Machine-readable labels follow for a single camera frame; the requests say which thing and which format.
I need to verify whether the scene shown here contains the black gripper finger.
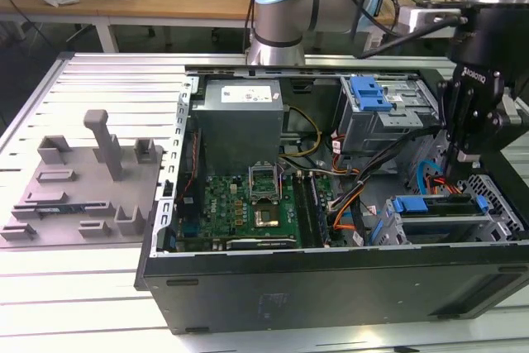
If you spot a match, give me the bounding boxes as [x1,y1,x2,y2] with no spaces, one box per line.
[437,79,455,181]
[451,91,502,188]

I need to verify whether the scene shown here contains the orange power wire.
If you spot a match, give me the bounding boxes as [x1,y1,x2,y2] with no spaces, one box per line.
[427,176,463,196]

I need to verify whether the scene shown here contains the blue data wire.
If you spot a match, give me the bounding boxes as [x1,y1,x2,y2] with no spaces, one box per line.
[416,157,447,196]

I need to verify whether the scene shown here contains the hard disk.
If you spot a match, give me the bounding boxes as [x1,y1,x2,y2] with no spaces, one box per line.
[369,193,488,246]

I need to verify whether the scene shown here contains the grey metal disk bay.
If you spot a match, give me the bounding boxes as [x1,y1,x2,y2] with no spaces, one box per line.
[369,193,517,246]

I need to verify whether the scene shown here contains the blue plastic cage latch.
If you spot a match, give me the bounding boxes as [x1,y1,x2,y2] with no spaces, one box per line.
[349,74,393,113]

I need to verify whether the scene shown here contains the grey drive cage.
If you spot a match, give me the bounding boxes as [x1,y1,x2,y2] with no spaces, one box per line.
[336,75,446,155]

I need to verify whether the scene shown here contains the installed RAM stick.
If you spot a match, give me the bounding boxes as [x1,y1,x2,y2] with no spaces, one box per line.
[310,174,333,246]

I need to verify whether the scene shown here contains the black RAM slot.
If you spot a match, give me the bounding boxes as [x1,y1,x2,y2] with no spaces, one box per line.
[303,174,322,246]
[293,174,312,246]

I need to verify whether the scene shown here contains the metal socket cover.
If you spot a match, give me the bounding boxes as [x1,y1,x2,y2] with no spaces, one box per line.
[247,162,284,203]

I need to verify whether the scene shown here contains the CPU socket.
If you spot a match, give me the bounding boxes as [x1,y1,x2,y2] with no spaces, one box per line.
[252,202,283,230]

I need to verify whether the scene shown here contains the grey power supply unit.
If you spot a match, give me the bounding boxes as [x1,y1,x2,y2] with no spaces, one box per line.
[190,79,286,174]

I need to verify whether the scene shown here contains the black open PC case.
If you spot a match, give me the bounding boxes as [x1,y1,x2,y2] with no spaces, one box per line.
[134,64,529,336]

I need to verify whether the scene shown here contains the black graphics card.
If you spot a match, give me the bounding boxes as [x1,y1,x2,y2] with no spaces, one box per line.
[225,236,298,251]

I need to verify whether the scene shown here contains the green motherboard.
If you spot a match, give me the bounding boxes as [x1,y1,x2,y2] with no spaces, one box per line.
[177,170,336,251]

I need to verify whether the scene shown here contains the wooden desk with white legs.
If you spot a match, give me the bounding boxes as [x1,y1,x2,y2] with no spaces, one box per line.
[0,0,257,55]

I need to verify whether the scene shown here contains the grey parts rack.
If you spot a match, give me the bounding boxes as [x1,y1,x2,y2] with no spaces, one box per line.
[0,108,166,249]

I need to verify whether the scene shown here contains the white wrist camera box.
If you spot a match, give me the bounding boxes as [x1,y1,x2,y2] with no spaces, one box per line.
[398,4,463,36]

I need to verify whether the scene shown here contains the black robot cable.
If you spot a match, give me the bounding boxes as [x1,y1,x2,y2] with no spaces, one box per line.
[243,0,468,60]

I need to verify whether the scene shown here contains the black sleeved wire bundle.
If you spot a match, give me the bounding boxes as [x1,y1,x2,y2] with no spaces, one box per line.
[330,127,439,213]

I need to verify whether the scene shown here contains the yellow wires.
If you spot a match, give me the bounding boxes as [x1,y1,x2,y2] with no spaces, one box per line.
[280,107,323,160]

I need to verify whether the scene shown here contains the orange looped wire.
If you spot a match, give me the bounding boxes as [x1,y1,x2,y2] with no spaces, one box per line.
[332,195,365,231]

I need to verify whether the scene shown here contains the red black thin wire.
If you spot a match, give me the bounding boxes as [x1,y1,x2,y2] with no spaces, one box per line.
[181,127,204,202]

